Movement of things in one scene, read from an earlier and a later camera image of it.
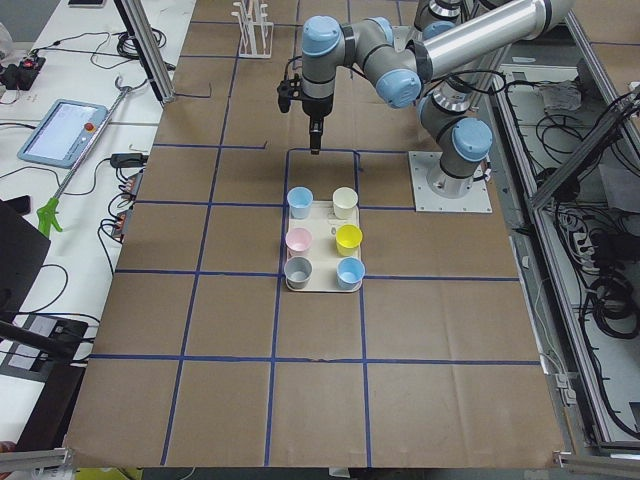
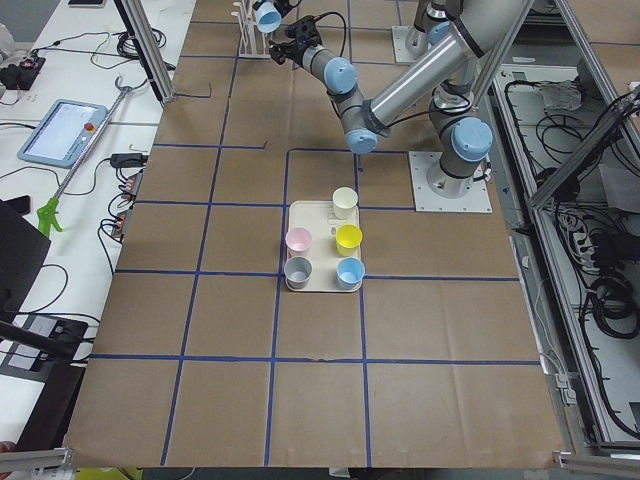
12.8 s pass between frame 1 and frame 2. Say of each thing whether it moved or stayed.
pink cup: stayed
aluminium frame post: stayed
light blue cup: moved
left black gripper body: moved
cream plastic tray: stayed
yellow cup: stayed
